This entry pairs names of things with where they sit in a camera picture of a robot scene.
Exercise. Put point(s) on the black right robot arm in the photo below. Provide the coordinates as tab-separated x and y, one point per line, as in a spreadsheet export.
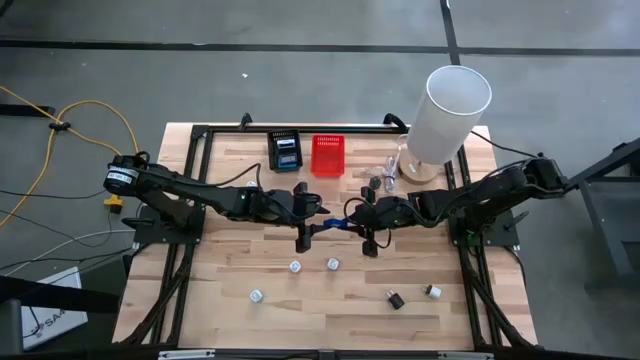
475	200

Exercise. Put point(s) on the silver frame bracket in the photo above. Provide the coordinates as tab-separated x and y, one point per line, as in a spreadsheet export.
465	356
186	355

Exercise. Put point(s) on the red wall charger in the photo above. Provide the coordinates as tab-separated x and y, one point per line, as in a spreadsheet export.
295	266

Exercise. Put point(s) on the grey post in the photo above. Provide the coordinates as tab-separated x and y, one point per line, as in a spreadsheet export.
10	330

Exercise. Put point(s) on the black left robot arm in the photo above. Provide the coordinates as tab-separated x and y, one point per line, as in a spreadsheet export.
175	182

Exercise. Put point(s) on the cyan wall charger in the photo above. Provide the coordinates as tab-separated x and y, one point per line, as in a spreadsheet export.
256	296

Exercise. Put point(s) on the black wall charger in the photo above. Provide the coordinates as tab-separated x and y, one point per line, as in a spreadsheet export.
395	300

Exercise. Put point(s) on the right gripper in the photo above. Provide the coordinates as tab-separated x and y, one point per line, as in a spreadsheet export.
377	215

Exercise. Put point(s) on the red plastic basket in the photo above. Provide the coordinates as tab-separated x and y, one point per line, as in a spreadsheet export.
327	155

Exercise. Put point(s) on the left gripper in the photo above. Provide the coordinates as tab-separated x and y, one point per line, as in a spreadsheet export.
290	205

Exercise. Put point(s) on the white charger black face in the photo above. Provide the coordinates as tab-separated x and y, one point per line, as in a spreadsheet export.
433	291

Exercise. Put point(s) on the small black plug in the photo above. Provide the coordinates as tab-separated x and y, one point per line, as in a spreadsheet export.
376	181

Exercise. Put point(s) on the black metal table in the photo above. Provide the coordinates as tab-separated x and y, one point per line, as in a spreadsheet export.
605	200

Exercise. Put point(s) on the black frame hook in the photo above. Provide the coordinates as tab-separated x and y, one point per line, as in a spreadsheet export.
395	120
245	120

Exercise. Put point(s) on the black flat bar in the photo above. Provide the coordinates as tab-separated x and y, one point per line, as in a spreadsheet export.
25	109

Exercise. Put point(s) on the white power adapter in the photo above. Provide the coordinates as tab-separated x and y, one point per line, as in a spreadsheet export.
287	145

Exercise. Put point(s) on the white shade table lamp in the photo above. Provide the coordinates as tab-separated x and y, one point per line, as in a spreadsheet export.
450	115

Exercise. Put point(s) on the black plastic basket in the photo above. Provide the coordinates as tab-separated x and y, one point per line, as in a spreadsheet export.
285	135

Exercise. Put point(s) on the black beam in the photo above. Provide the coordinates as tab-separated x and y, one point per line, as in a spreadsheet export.
50	297

